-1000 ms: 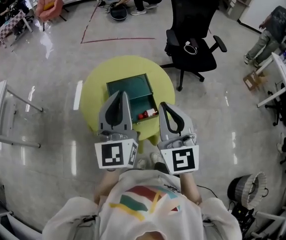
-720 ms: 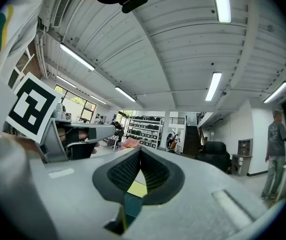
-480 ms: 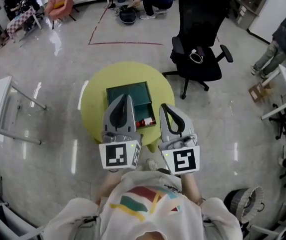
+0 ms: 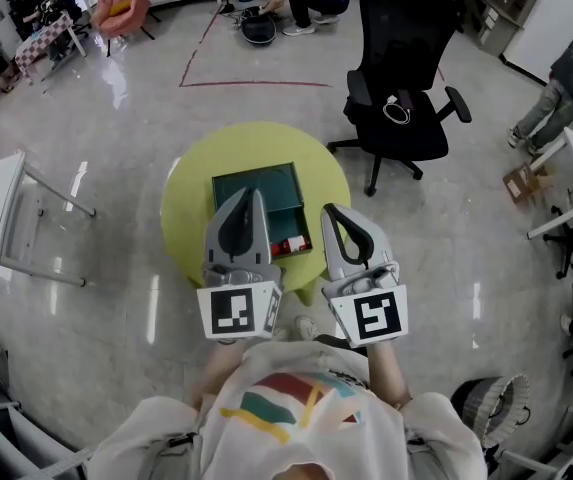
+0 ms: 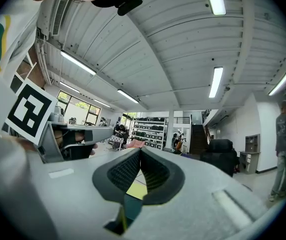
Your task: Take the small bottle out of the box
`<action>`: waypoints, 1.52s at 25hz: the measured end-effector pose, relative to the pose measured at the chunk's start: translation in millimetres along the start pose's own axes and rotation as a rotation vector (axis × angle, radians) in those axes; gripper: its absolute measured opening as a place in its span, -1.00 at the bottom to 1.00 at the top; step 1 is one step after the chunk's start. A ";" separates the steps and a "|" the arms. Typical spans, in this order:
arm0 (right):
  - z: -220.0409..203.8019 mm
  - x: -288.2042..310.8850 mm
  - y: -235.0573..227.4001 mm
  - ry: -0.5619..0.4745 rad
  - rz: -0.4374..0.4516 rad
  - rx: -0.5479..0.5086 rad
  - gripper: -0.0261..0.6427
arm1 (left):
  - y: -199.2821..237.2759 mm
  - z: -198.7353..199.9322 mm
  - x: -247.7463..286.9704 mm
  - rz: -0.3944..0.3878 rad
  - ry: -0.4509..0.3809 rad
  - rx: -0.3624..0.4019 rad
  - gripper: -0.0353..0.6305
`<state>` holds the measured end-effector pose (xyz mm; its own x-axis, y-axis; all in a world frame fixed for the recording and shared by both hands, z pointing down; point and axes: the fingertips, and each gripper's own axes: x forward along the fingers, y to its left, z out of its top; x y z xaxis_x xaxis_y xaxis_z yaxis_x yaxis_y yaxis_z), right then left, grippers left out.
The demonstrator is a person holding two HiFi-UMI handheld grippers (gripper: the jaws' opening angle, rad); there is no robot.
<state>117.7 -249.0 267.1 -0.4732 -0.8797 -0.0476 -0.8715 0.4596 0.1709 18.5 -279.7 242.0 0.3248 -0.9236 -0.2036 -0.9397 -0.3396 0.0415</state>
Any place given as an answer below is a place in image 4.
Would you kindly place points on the black mesh office chair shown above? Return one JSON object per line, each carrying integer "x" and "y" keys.
{"x": 401, "y": 128}

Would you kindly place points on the cardboard box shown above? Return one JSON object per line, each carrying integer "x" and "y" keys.
{"x": 521, "y": 183}

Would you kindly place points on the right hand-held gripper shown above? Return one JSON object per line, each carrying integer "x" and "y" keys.
{"x": 376, "y": 313}

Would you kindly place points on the white metal rack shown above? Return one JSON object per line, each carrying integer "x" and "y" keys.
{"x": 6, "y": 443}

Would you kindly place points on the person's white printed shirt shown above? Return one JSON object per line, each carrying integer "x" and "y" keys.
{"x": 266, "y": 418}

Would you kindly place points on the person's right forearm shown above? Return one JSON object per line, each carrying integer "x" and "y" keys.
{"x": 388, "y": 373}

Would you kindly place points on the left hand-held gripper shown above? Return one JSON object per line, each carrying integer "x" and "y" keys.
{"x": 231, "y": 313}

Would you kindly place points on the red small object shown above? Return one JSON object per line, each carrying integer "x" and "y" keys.
{"x": 293, "y": 245}

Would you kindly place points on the person's black trousers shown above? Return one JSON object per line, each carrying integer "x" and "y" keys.
{"x": 333, "y": 340}

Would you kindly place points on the pink armchair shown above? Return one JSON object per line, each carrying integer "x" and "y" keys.
{"x": 121, "y": 3}

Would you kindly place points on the gray cabinet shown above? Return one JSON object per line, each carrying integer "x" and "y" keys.
{"x": 501, "y": 8}

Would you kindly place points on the person's left forearm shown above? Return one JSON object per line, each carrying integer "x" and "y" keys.
{"x": 218, "y": 373}

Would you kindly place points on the dark phone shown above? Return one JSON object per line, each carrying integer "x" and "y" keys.
{"x": 406, "y": 99}

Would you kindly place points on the checkered cloth table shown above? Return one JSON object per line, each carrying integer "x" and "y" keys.
{"x": 41, "y": 43}

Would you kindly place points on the person's white shoe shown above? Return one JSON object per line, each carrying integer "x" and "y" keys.
{"x": 307, "y": 328}

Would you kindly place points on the dark green drawer box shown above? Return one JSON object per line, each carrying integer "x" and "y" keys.
{"x": 266, "y": 185}

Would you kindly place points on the round yellow-green table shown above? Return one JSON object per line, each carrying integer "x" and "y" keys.
{"x": 191, "y": 188}

